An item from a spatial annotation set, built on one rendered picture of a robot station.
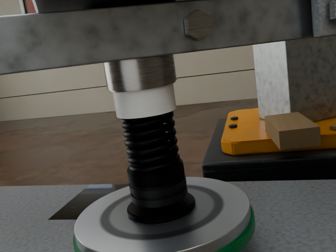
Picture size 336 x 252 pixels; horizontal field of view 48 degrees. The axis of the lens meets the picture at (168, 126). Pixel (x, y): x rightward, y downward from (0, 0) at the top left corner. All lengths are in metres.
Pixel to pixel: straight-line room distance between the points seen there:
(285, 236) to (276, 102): 0.79
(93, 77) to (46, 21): 7.06
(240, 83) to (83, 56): 6.25
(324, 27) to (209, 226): 0.24
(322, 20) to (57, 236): 0.45
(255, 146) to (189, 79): 5.67
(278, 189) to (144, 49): 0.36
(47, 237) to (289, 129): 0.63
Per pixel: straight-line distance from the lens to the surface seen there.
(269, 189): 0.64
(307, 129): 0.99
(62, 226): 0.63
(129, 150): 0.43
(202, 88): 6.71
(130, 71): 0.40
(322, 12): 0.43
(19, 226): 0.67
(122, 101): 0.41
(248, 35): 0.41
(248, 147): 1.10
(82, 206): 0.69
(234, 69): 6.57
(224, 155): 1.12
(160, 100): 0.41
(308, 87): 1.23
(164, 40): 0.38
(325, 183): 0.66
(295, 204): 0.59
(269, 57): 1.25
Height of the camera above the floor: 1.07
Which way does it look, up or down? 12 degrees down
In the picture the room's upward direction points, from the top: 8 degrees counter-clockwise
